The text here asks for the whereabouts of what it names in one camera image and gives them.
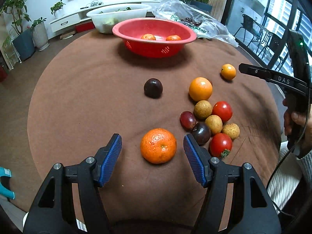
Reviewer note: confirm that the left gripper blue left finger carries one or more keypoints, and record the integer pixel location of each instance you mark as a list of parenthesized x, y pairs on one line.
[(106, 158)]

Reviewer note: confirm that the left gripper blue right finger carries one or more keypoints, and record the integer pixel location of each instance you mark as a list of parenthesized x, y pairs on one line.
[(198, 159)]

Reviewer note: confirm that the red tomato with stem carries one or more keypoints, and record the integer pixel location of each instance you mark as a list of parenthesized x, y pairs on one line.
[(220, 145)]

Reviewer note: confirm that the dark plum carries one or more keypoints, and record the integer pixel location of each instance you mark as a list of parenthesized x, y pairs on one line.
[(153, 88), (201, 133)]

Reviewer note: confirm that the tan longan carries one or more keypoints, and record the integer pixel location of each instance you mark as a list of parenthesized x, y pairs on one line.
[(232, 130), (215, 124), (203, 109)]

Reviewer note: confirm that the large mandarin orange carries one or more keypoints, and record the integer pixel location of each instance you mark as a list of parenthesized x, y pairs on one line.
[(158, 146)]

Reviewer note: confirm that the small orange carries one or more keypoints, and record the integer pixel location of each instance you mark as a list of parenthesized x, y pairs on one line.
[(228, 72)]

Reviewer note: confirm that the smooth orange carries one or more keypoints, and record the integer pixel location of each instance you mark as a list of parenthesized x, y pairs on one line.
[(200, 89)]

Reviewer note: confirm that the small mandarin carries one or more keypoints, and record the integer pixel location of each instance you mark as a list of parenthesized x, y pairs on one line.
[(148, 37)]

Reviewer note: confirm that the black balcony chair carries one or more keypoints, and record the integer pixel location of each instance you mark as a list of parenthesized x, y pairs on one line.
[(251, 26), (270, 44)]

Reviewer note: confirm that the teal plastic stool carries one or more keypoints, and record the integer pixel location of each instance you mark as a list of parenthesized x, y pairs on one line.
[(5, 190)]

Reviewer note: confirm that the clear plastic bag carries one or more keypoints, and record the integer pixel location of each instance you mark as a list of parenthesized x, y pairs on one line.
[(204, 25)]

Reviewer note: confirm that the dark cherries pile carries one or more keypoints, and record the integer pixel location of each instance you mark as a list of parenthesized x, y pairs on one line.
[(190, 21)]

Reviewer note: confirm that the red plastic basin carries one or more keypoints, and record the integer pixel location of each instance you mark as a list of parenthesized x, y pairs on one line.
[(131, 30)]

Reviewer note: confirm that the red bin on floor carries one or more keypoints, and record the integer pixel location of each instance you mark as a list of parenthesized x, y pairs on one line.
[(3, 74)]

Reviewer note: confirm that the white plastic basin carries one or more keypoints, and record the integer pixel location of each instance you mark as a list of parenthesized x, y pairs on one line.
[(104, 23)]

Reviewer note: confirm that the tall plant blue pot left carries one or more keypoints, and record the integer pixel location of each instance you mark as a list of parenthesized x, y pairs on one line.
[(23, 43)]

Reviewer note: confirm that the plant in white ribbed pot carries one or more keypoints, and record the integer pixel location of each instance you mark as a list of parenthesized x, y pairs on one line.
[(39, 34)]

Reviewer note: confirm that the white tv cabinet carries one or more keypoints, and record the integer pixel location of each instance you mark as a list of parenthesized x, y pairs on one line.
[(80, 16)]

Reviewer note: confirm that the green leafy vegetables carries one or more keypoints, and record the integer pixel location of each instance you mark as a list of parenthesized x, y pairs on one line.
[(125, 9)]

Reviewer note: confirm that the small plant on cabinet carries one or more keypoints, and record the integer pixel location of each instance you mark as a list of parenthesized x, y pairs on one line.
[(57, 9)]

